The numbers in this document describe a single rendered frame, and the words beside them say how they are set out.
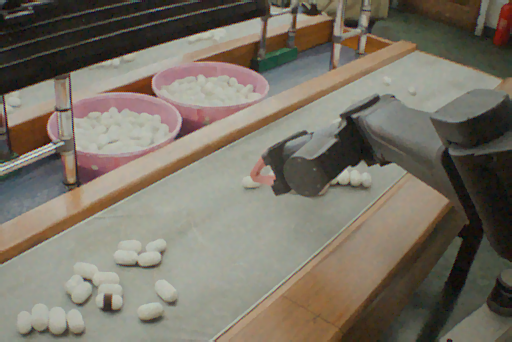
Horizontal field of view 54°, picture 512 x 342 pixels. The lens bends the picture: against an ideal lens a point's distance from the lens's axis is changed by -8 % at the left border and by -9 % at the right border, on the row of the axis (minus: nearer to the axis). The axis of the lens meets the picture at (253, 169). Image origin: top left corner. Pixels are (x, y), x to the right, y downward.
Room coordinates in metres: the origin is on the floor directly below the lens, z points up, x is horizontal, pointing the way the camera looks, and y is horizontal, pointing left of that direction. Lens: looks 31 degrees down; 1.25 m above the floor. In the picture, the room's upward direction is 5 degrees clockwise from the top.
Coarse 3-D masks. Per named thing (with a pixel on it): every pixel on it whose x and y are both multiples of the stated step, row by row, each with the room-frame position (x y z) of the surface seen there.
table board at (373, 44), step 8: (280, 8) 2.02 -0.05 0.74; (344, 32) 1.84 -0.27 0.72; (344, 40) 1.84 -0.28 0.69; (352, 40) 1.82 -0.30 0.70; (368, 40) 1.79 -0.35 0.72; (376, 40) 1.77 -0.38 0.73; (384, 40) 1.76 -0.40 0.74; (368, 48) 1.78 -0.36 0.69; (376, 48) 1.77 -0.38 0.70; (480, 72) 1.56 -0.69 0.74
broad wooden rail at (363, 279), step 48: (432, 192) 0.77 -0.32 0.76; (336, 240) 0.64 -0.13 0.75; (384, 240) 0.63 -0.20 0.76; (432, 240) 0.70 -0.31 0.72; (288, 288) 0.51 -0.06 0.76; (336, 288) 0.52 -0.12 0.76; (384, 288) 0.53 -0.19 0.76; (240, 336) 0.42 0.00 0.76; (288, 336) 0.43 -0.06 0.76; (336, 336) 0.43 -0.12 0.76
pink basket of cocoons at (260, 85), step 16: (192, 64) 1.26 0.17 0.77; (208, 64) 1.27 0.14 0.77; (224, 64) 1.28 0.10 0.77; (160, 80) 1.17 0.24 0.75; (240, 80) 1.25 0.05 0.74; (256, 80) 1.22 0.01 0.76; (160, 96) 1.06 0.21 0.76; (192, 112) 1.03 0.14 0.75; (208, 112) 1.02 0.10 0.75; (224, 112) 1.03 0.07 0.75; (192, 128) 1.04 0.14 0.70
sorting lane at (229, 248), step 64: (448, 64) 1.59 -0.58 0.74; (320, 128) 1.02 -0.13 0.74; (192, 192) 0.74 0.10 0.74; (256, 192) 0.76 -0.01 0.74; (384, 192) 0.80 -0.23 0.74; (64, 256) 0.55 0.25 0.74; (192, 256) 0.58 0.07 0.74; (256, 256) 0.60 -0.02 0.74; (0, 320) 0.41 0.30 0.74; (128, 320) 0.45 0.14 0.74; (192, 320) 0.46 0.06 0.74
